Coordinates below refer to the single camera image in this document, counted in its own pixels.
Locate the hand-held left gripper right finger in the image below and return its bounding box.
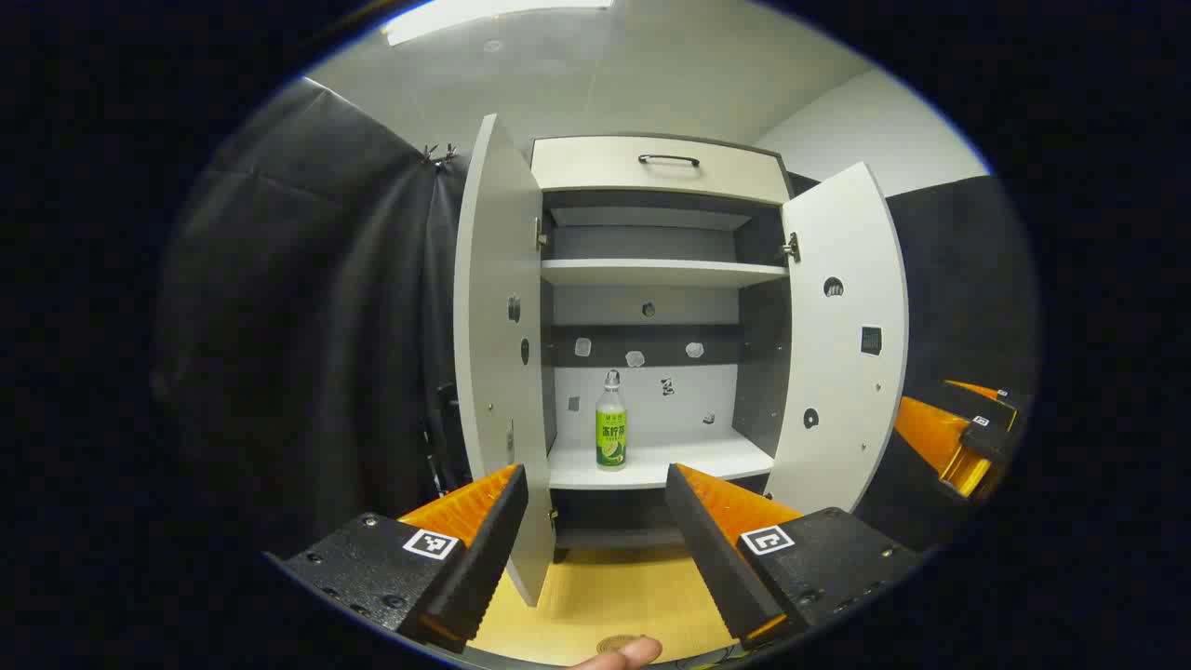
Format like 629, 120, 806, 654
663, 462, 927, 650

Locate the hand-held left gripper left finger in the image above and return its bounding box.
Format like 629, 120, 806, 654
270, 463, 529, 654

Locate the white cabinet door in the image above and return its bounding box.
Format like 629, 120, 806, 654
453, 114, 556, 608
763, 162, 910, 517

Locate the round brown coaster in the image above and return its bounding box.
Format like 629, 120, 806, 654
596, 634, 658, 661

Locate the green label plastic bottle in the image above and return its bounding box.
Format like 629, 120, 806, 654
595, 369, 628, 472

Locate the white cabinet shelf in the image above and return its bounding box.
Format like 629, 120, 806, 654
542, 259, 790, 288
547, 430, 775, 491

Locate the white and grey cabinet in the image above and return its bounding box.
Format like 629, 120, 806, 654
530, 133, 796, 564

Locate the black backdrop cloth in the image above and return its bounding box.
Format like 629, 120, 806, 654
154, 79, 1038, 559

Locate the ceiling light panel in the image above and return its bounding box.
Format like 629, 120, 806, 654
381, 0, 615, 47

